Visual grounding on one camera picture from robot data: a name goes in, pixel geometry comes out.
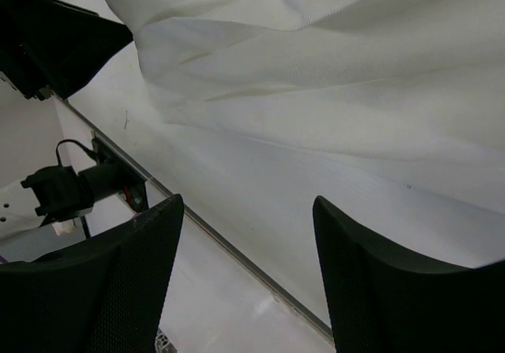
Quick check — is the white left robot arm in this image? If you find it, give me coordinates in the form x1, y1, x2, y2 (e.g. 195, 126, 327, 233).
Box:
1, 0, 133, 238

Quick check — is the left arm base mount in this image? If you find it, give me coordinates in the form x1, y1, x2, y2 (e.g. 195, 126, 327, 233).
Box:
55, 137, 149, 219

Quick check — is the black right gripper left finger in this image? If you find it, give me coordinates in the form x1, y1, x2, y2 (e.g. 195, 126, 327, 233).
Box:
1, 195, 185, 352

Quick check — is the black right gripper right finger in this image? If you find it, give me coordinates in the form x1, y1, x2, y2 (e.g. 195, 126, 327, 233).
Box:
312, 196, 504, 352

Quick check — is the white skirt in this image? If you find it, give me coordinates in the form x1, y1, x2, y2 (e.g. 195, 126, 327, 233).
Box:
105, 0, 504, 261

